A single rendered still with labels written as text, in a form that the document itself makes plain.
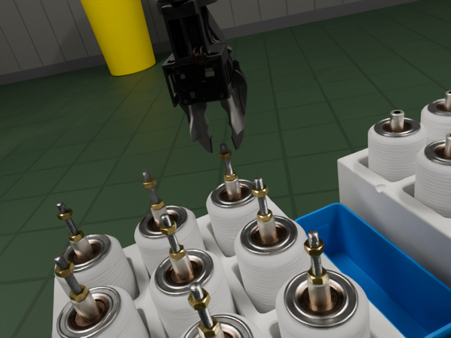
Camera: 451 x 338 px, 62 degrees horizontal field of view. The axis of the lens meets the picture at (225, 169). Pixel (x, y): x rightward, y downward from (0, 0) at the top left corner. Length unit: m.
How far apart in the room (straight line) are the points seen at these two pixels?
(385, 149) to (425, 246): 0.17
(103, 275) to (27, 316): 0.42
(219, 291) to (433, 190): 0.36
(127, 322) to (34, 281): 0.59
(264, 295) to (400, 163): 0.35
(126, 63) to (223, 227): 2.17
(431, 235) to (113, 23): 2.30
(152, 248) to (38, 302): 0.47
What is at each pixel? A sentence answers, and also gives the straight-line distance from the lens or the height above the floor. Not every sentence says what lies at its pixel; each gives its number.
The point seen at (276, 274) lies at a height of 0.23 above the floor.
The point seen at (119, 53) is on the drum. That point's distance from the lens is 2.66.
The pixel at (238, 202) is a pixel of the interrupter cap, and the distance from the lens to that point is 0.57.
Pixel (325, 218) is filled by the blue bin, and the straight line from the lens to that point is 0.76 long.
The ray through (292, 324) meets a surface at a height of 0.25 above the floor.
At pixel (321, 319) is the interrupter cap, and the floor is 0.25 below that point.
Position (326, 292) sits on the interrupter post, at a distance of 0.41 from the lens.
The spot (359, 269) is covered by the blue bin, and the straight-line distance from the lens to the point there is 0.79.
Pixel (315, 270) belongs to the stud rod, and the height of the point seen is 0.30.
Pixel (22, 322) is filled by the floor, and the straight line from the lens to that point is 0.96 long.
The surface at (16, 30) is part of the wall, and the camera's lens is 3.54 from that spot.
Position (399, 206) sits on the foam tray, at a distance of 0.67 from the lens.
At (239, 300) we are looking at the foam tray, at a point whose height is 0.18.
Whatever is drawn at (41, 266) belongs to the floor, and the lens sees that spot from 1.08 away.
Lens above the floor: 0.58
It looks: 30 degrees down
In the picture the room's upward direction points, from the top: 13 degrees counter-clockwise
